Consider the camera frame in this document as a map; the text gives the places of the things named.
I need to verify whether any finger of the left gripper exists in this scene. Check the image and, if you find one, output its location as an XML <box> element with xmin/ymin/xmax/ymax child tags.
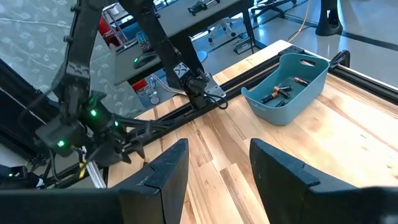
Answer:
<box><xmin>124</xmin><ymin>120</ymin><xmax>152</xmax><ymax>141</ymax></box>
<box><xmin>123</xmin><ymin>139</ymin><xmax>146</xmax><ymax>164</ymax></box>

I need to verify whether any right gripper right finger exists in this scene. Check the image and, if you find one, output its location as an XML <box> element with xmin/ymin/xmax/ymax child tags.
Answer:
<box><xmin>249</xmin><ymin>138</ymin><xmax>358</xmax><ymax>224</ymax></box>

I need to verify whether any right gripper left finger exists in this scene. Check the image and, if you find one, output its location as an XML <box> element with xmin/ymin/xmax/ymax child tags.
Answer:
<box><xmin>111</xmin><ymin>138</ymin><xmax>190</xmax><ymax>224</ymax></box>

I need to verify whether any dull teal plastic bin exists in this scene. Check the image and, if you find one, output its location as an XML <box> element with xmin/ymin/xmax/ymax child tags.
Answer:
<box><xmin>241</xmin><ymin>52</ymin><xmax>330</xmax><ymax>127</ymax></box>

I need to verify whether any silver metal plate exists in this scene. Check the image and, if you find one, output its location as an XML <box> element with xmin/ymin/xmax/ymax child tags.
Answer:
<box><xmin>83</xmin><ymin>160</ymin><xmax>106</xmax><ymax>189</ymax></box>

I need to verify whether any yellow tape tag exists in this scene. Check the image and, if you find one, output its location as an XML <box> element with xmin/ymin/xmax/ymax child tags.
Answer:
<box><xmin>77</xmin><ymin>146</ymin><xmax>88</xmax><ymax>180</ymax></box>

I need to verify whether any dark grey desk top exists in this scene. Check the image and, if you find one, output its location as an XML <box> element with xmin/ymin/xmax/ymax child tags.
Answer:
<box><xmin>112</xmin><ymin>37</ymin><xmax>165</xmax><ymax>87</ymax></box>
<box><xmin>157</xmin><ymin>0</ymin><xmax>249</xmax><ymax>40</ymax></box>

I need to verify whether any black computer mouse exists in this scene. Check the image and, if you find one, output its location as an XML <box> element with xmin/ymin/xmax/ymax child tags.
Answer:
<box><xmin>132</xmin><ymin>51</ymin><xmax>159</xmax><ymax>70</ymax></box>

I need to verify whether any red box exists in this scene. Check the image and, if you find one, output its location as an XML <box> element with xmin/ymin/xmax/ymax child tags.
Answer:
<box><xmin>98</xmin><ymin>17</ymin><xmax>121</xmax><ymax>47</ymax></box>

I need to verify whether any white office chair base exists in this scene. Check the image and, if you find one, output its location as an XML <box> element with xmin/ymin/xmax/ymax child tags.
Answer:
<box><xmin>206</xmin><ymin>17</ymin><xmax>238</xmax><ymax>44</ymax></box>

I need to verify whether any black floor box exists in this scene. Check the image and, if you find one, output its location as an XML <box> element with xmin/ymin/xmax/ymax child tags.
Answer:
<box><xmin>233</xmin><ymin>37</ymin><xmax>256</xmax><ymax>55</ymax></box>

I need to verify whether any black clamp tool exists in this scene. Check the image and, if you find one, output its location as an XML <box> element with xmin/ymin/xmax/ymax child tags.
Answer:
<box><xmin>187</xmin><ymin>0</ymin><xmax>222</xmax><ymax>16</ymax></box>

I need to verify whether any black office chair base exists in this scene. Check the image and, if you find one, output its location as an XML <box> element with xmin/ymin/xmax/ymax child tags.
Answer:
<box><xmin>250</xmin><ymin>0</ymin><xmax>298</xmax><ymax>19</ymax></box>

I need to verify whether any black hook bracket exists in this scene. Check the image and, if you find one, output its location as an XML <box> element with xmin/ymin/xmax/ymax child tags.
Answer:
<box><xmin>328</xmin><ymin>49</ymin><xmax>351</xmax><ymax>71</ymax></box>

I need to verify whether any black pedestal stand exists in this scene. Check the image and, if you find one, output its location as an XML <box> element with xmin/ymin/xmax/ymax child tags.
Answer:
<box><xmin>315</xmin><ymin>0</ymin><xmax>343</xmax><ymax>37</ymax></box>

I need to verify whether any yellow cable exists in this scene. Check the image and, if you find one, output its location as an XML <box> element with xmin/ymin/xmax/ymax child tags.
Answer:
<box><xmin>286</xmin><ymin>0</ymin><xmax>312</xmax><ymax>44</ymax></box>

